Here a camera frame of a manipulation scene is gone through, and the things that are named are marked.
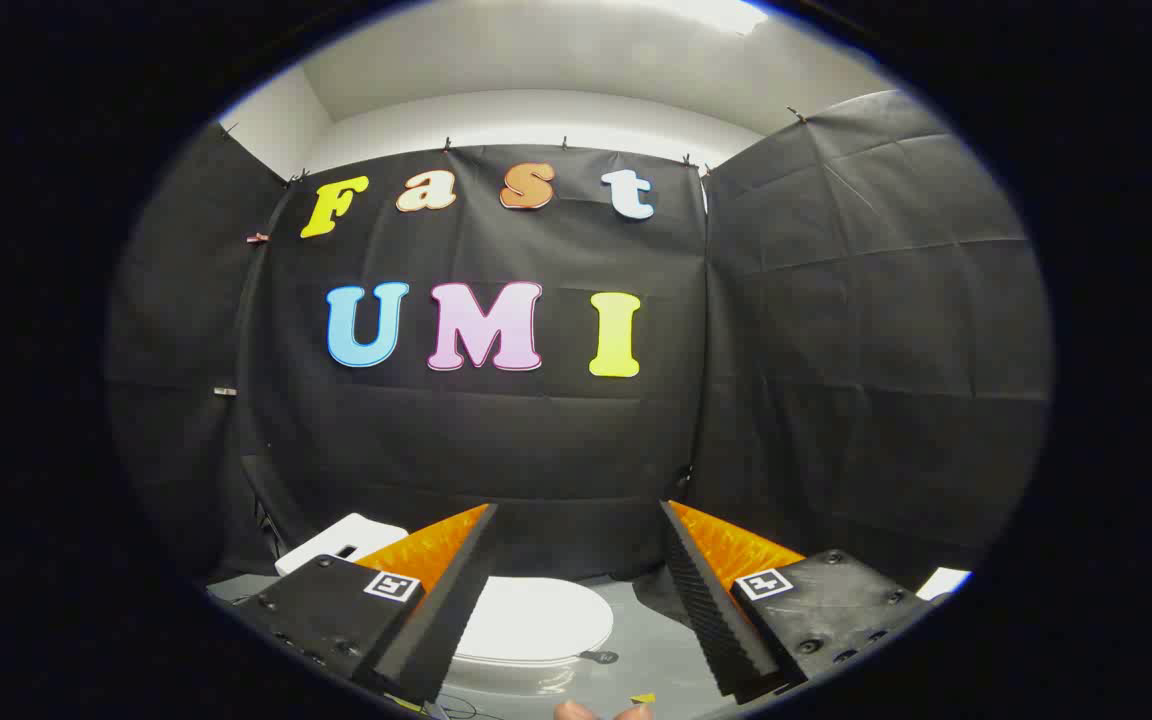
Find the black backdrop cloth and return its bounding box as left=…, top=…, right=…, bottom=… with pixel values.
left=106, top=90, right=1055, bottom=601

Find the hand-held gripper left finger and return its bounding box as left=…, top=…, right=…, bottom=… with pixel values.
left=234, top=503, right=500, bottom=706

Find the white toilet lid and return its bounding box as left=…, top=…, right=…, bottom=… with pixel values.
left=451, top=577, right=616, bottom=669

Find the white toilet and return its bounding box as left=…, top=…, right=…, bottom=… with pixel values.
left=274, top=513, right=597, bottom=699

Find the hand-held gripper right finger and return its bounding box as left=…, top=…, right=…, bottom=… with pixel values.
left=658, top=499, right=937, bottom=704

